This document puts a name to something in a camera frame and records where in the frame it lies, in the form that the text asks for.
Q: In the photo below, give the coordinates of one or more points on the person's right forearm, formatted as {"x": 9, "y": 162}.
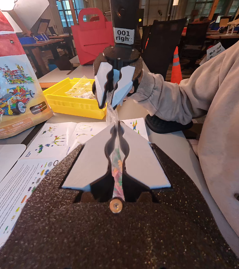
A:
{"x": 169, "y": 98}

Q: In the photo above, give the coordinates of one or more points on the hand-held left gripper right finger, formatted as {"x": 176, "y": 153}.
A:
{"x": 144, "y": 166}

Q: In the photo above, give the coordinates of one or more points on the yellow plastic bin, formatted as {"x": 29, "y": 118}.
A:
{"x": 73, "y": 107}

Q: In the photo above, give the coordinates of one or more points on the white table with wooden edge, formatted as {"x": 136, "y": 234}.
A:
{"x": 54, "y": 77}

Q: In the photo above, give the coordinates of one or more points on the white printed paper sign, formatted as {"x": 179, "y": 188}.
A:
{"x": 214, "y": 51}

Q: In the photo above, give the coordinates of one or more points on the person's right hand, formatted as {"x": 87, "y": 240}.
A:
{"x": 137, "y": 81}

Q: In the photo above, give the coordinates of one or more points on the red and tan toy box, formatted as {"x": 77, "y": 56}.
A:
{"x": 16, "y": 63}

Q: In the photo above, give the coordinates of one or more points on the clear plastic parts bag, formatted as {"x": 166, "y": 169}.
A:
{"x": 79, "y": 89}
{"x": 117, "y": 174}

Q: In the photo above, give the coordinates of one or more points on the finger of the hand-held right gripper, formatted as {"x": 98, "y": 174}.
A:
{"x": 126, "y": 82}
{"x": 101, "y": 82}

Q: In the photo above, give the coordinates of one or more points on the fold-out instruction booklet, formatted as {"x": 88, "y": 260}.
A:
{"x": 27, "y": 178}

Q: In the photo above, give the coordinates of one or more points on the white light panel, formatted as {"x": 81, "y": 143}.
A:
{"x": 33, "y": 10}

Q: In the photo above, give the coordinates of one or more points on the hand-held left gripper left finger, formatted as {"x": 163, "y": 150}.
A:
{"x": 85, "y": 166}

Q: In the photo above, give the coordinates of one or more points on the orange traffic cone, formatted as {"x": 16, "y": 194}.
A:
{"x": 176, "y": 71}

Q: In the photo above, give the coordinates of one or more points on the black mesh chair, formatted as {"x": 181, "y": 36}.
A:
{"x": 163, "y": 42}

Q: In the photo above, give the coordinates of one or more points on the red felt bag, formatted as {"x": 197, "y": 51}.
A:
{"x": 90, "y": 42}

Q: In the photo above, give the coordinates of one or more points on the black textured armrest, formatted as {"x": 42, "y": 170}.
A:
{"x": 165, "y": 126}

